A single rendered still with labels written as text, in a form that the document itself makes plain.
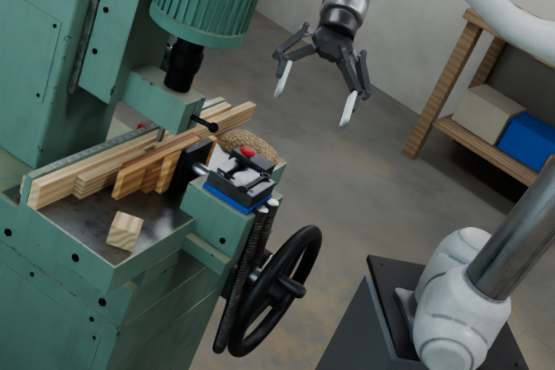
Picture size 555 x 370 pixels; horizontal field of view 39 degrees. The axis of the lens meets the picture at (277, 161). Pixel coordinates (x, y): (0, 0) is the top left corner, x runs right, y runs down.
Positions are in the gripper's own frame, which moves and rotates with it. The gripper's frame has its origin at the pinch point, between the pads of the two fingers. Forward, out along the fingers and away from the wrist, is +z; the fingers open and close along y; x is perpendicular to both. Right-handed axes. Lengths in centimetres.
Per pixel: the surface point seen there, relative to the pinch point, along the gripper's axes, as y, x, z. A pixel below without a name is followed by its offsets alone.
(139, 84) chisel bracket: 30.3, -10.7, 5.2
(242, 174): 6.8, -7.1, 15.4
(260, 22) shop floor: -19, -306, -234
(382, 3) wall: -78, -246, -242
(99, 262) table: 24.3, -4.2, 41.1
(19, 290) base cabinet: 35, -36, 43
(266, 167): 2.8, -8.4, 11.5
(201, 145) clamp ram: 15.3, -11.9, 11.1
